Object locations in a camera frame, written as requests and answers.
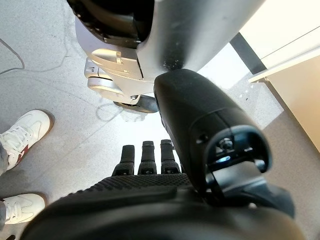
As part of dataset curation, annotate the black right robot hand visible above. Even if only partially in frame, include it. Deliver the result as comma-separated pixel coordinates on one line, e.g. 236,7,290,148
19,68,307,240

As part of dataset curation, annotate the plain white sneaker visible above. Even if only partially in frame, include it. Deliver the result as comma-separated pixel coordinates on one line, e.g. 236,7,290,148
0,193,48,226

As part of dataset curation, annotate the white sneaker with red mark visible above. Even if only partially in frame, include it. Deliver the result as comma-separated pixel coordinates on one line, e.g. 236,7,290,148
0,109,55,171

